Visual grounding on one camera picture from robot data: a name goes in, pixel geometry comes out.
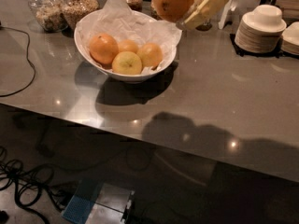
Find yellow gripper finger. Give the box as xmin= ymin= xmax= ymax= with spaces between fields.
xmin=176 ymin=0 xmax=229 ymax=30

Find orange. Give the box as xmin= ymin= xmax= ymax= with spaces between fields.
xmin=89 ymin=33 xmax=119 ymax=65
xmin=118 ymin=39 xmax=138 ymax=53
xmin=137 ymin=43 xmax=163 ymax=69
xmin=151 ymin=0 xmax=194 ymax=22

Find white paper bowl liner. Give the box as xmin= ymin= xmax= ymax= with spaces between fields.
xmin=76 ymin=0 xmax=183 ymax=77

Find white stand panel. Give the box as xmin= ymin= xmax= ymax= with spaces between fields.
xmin=218 ymin=0 xmax=237 ymax=30

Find small glass bottle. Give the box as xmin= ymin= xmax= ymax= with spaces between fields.
xmin=196 ymin=20 xmax=212 ymax=32

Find stack of paper plates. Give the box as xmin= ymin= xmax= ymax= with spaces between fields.
xmin=235 ymin=11 xmax=287 ymax=53

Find black plate tray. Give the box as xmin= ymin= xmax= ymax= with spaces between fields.
xmin=230 ymin=34 xmax=299 ymax=60

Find yellow-orange fruit, front left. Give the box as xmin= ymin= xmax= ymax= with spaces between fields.
xmin=112 ymin=51 xmax=143 ymax=76

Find glass jar with oats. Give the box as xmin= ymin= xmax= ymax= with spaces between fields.
xmin=63 ymin=0 xmax=100 ymax=30

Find glass jar, far left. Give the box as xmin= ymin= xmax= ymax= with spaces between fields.
xmin=28 ymin=0 xmax=68 ymax=33

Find blue grey floor pedal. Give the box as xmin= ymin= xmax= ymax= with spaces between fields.
xmin=62 ymin=179 xmax=135 ymax=224

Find black cable on table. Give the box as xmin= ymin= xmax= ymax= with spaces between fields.
xmin=0 ymin=25 xmax=37 ymax=98

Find black cables on floor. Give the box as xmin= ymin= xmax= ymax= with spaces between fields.
xmin=0 ymin=145 xmax=76 ymax=224

